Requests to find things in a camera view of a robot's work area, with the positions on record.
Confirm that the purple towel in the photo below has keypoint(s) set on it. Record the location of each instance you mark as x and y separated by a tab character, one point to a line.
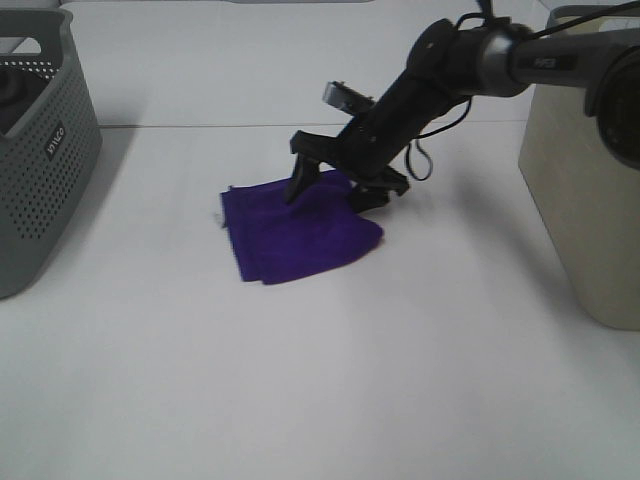
274	242

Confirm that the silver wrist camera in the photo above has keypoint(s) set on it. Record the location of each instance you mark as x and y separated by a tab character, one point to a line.
341	97

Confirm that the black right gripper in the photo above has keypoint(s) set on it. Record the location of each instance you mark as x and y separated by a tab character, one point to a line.
366	146

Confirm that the grey perforated plastic basket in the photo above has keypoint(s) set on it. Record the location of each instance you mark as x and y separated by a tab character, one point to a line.
50	141

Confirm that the beige plastic basket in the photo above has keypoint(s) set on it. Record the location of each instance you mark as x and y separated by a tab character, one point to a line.
588	200

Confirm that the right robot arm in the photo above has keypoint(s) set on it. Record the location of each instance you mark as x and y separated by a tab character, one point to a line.
448	66

